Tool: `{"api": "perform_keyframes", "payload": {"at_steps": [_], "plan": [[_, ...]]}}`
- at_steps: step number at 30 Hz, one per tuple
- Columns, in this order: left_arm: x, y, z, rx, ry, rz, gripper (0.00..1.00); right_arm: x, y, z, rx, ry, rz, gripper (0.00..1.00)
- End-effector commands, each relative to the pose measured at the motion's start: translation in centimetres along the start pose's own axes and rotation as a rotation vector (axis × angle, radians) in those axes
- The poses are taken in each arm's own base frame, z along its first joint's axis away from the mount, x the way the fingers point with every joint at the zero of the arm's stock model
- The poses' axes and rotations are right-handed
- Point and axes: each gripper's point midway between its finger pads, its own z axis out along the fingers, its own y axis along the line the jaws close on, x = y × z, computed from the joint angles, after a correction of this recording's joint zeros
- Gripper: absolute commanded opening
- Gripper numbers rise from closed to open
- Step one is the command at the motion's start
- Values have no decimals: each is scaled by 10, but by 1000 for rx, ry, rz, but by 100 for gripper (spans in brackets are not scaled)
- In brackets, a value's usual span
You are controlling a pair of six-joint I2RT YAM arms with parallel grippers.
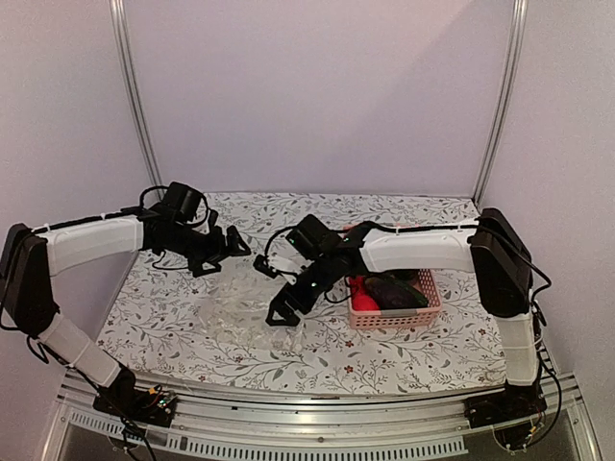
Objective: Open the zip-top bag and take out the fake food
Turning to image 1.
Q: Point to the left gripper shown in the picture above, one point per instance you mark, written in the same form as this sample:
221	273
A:
218	250

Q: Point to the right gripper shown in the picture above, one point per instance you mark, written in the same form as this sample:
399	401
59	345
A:
305	303

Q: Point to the clear zip top bag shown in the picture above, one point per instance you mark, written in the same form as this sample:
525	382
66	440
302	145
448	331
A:
234	312

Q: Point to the small red fake fruit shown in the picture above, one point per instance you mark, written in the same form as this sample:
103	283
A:
361	301

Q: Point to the dark purple fake eggplant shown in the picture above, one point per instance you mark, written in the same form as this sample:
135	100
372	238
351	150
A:
389	295

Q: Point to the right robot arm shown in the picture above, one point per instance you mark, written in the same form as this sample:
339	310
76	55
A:
487	247

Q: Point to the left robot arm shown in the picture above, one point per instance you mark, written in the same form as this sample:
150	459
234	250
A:
167	219

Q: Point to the green fake vegetable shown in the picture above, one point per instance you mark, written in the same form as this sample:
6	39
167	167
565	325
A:
408	279

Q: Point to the floral table mat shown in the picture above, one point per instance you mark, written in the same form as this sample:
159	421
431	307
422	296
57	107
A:
153	325

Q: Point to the pink plastic basket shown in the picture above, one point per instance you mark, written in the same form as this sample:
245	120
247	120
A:
386	249

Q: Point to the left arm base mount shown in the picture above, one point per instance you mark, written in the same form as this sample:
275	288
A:
152	407

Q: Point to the aluminium front rail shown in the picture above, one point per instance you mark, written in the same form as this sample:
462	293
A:
215	422

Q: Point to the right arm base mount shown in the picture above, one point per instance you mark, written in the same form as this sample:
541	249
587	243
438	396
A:
525	403

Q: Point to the left aluminium frame post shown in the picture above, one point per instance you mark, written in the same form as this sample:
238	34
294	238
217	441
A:
120	26

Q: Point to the aluminium frame post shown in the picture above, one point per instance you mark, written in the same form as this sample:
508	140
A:
511	62
120	26

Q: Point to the right aluminium frame post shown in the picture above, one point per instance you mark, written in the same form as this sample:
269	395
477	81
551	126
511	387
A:
511	62

